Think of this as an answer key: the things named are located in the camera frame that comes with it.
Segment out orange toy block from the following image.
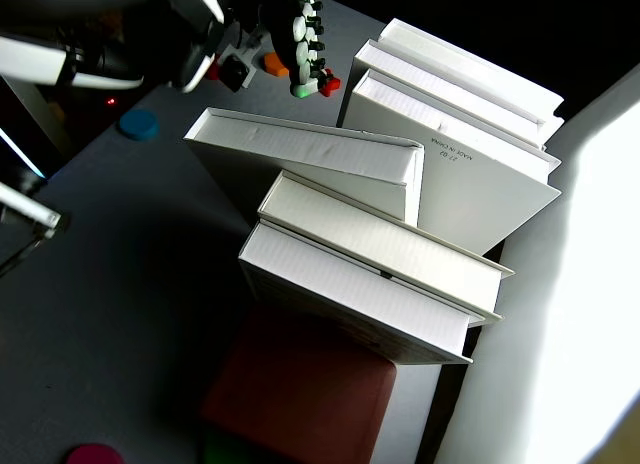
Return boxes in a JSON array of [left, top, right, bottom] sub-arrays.
[[263, 52, 291, 79]]

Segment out grey book Chinese characters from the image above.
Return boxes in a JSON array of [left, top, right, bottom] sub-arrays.
[[257, 171, 516, 328]]

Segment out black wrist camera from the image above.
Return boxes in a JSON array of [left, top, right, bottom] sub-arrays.
[[219, 53, 251, 93]]

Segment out crimson toy disc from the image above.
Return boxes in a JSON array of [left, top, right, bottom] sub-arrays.
[[66, 443, 124, 464]]

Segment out grey book ISSUE spine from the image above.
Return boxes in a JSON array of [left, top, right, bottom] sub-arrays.
[[353, 38, 561, 178]]

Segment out white stand bar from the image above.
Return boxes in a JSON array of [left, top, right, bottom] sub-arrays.
[[0, 181, 70, 279]]

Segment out black spine book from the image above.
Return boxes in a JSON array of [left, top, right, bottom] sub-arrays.
[[237, 219, 475, 366]]

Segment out red hardcover book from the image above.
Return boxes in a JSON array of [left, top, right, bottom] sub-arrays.
[[199, 303, 399, 464]]

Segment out grey table cloth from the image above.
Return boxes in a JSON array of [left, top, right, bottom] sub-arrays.
[[0, 0, 506, 464]]

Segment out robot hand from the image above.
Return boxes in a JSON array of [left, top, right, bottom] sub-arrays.
[[249, 0, 329, 101]]

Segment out blue toy disc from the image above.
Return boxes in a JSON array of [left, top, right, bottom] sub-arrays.
[[118, 108, 161, 141]]

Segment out green toy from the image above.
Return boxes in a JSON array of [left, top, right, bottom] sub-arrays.
[[201, 426, 256, 464]]

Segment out red toy block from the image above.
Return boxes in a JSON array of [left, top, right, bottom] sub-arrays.
[[319, 67, 344, 98]]

